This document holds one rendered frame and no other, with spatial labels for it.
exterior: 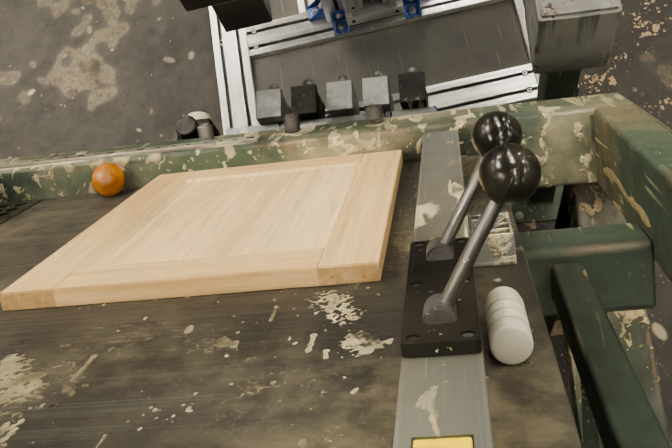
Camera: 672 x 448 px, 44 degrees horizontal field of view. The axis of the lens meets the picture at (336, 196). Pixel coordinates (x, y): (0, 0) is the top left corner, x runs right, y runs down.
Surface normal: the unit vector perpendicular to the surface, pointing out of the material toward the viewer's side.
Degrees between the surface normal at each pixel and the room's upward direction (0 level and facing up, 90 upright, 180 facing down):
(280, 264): 55
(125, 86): 0
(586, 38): 90
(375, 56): 0
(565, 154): 35
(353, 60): 0
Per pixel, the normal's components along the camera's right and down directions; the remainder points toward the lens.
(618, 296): -0.12, 0.26
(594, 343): -0.13, -0.96
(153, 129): -0.17, -0.33
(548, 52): 0.04, 0.94
